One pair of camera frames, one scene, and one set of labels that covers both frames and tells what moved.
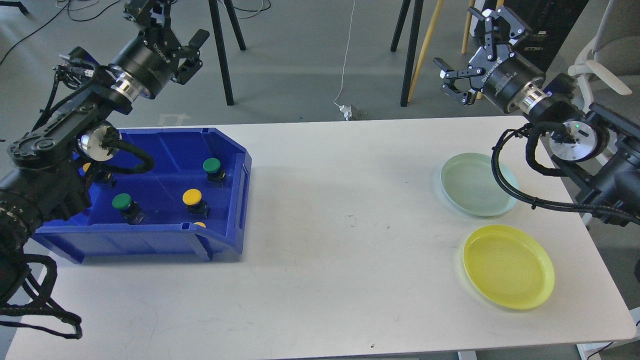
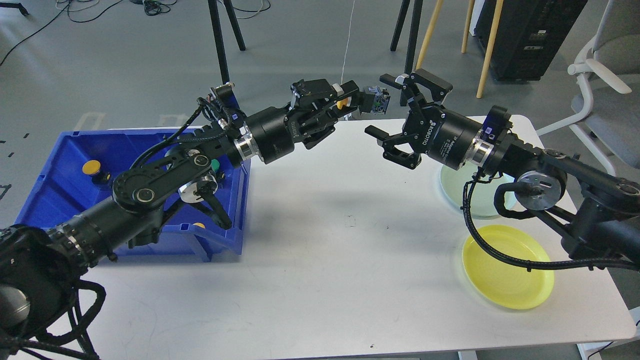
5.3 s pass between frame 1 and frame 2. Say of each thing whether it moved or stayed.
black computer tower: stayed
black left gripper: moved
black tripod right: stayed
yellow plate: stayed
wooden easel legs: stayed
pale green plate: stayed
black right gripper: moved
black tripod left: stayed
